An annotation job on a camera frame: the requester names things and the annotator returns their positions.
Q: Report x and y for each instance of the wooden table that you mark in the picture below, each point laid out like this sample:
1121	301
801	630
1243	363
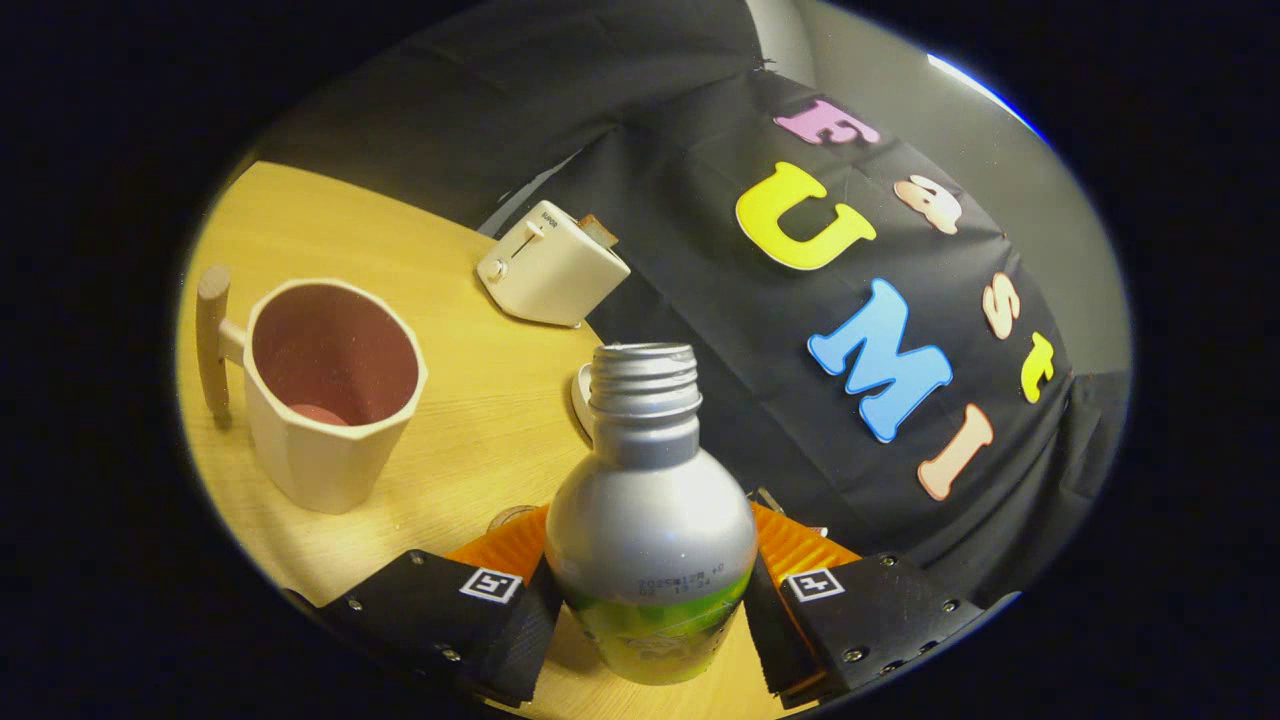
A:
480	420

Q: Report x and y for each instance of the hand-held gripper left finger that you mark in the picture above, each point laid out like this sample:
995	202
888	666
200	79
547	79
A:
525	640

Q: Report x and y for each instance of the small white plate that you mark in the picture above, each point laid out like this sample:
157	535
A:
582	400

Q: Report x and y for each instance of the white toaster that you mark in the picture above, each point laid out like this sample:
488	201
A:
550	285

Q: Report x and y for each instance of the black backdrop cloth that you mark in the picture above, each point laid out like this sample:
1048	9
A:
700	330

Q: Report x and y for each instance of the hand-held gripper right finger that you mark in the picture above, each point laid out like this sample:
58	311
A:
770	635

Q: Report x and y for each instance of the silver green juice bottle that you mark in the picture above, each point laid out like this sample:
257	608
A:
650	520

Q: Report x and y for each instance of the toast slice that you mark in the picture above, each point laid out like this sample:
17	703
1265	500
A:
600	230

